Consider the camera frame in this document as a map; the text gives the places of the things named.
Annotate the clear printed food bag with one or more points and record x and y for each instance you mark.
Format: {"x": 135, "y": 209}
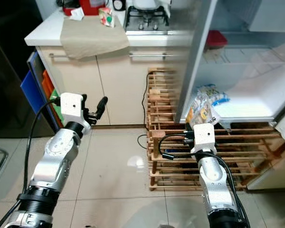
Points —
{"x": 204, "y": 110}

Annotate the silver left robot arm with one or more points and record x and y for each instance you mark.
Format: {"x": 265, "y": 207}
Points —
{"x": 54, "y": 161}

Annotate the grey fridge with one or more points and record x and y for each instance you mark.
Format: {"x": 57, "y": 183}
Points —
{"x": 199, "y": 47}

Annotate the green cutting board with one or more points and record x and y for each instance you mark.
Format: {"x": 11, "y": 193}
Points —
{"x": 57, "y": 107}

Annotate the wooden wine rack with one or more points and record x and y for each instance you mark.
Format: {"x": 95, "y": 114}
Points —
{"x": 166, "y": 118}

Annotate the blue white food bag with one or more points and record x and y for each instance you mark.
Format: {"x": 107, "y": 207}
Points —
{"x": 213, "y": 93}

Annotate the beige cloth mat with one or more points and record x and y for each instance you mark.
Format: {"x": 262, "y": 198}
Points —
{"x": 92, "y": 40}

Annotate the black glossy cabinet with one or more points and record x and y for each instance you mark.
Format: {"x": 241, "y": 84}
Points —
{"x": 9, "y": 61}

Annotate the red white strawberry pouch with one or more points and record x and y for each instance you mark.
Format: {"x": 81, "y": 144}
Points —
{"x": 106, "y": 17}

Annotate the white paper card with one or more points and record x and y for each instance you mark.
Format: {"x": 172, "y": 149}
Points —
{"x": 76, "y": 15}

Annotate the black gas hob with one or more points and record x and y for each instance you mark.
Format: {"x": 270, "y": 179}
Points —
{"x": 145, "y": 23}

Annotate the bent metal tube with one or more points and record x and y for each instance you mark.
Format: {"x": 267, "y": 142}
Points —
{"x": 4, "y": 161}

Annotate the red kitchen appliance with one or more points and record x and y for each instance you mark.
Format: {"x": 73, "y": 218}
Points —
{"x": 88, "y": 5}

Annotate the red lidded container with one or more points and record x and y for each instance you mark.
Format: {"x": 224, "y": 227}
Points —
{"x": 217, "y": 39}

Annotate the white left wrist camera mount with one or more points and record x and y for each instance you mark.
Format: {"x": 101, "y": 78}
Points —
{"x": 71, "y": 105}

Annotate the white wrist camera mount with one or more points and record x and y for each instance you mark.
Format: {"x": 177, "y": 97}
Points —
{"x": 71, "y": 105}
{"x": 203, "y": 137}

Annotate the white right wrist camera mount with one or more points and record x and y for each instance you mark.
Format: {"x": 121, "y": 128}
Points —
{"x": 203, "y": 137}

